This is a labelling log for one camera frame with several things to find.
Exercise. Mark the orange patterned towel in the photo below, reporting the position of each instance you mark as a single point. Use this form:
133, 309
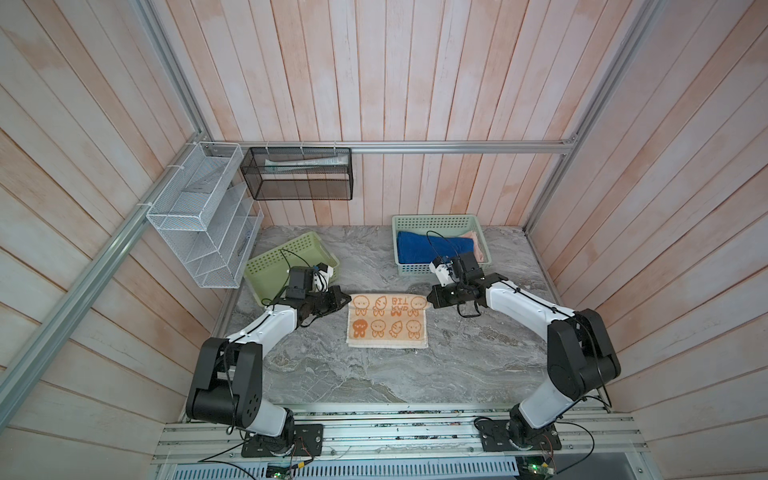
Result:
387, 321

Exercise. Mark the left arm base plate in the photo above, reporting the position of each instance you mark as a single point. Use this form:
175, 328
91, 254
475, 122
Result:
282, 441

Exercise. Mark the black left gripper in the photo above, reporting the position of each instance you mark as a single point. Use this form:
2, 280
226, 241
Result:
335, 304

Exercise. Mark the aluminium front rail frame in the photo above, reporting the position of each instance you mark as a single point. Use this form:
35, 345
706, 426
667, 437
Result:
426, 441

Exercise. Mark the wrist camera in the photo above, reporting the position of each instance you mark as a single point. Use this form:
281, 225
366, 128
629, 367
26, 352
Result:
303, 280
461, 269

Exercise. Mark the white wire mesh shelf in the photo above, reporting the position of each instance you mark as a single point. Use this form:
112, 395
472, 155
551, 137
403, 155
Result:
206, 218

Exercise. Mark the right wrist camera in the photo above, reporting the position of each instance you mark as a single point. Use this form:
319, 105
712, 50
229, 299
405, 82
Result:
461, 269

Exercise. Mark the pink towel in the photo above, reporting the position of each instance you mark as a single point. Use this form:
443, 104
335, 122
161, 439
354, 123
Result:
477, 248

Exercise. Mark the mint green empty basket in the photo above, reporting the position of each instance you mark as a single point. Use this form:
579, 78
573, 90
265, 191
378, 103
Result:
451, 225

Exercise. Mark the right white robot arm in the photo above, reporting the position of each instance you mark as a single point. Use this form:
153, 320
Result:
580, 356

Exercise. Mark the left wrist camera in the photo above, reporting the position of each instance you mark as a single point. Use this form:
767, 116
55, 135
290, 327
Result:
303, 280

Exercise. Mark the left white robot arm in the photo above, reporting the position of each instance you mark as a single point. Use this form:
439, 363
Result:
227, 384

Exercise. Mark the black wire mesh basket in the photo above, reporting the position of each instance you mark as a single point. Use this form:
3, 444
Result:
299, 173

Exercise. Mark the blue towel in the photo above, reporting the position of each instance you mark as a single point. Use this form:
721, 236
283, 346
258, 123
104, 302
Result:
413, 248

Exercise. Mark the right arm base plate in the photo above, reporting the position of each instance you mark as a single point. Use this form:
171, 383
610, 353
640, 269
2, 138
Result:
512, 435

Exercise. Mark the light green towel basket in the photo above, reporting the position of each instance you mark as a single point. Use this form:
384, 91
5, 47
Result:
267, 273

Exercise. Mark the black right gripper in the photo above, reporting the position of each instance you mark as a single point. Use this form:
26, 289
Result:
437, 299

